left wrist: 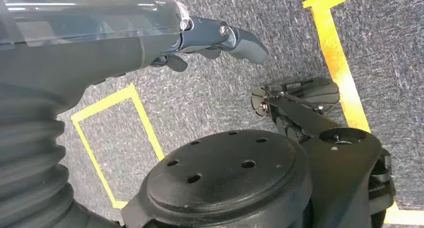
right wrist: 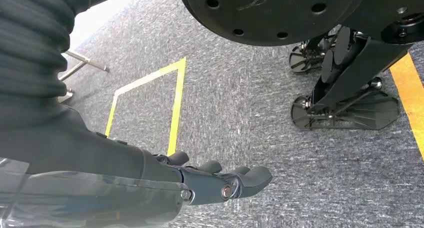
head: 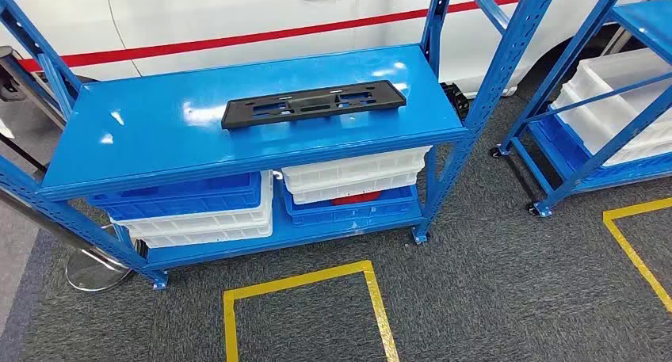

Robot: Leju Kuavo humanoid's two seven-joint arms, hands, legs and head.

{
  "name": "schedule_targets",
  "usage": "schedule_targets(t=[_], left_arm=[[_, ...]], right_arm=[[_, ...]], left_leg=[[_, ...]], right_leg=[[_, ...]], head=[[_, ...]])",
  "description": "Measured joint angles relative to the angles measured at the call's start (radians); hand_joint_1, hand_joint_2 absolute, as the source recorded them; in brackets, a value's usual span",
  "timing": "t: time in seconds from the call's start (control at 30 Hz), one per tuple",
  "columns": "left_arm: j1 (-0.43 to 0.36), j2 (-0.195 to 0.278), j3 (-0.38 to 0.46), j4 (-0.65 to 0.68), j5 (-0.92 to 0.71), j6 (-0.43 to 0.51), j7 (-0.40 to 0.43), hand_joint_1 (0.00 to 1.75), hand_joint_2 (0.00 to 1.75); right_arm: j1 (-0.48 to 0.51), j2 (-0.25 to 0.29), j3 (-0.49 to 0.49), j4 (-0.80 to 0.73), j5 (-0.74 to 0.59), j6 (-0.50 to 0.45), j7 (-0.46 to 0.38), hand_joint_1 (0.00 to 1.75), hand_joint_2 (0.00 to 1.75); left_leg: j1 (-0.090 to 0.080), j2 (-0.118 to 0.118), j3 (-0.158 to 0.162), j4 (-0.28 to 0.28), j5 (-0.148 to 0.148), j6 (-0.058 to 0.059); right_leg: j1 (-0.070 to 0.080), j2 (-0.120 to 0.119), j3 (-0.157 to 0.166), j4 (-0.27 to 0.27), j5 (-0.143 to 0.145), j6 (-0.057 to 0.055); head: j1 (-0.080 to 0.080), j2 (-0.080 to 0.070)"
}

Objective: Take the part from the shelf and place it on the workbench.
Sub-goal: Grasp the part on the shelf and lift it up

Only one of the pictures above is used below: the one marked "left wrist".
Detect black robot foot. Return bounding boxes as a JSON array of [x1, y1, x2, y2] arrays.
[[250, 76, 341, 117]]

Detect yellow floor tape marking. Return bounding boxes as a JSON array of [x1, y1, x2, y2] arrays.
[[302, 0, 424, 227]]

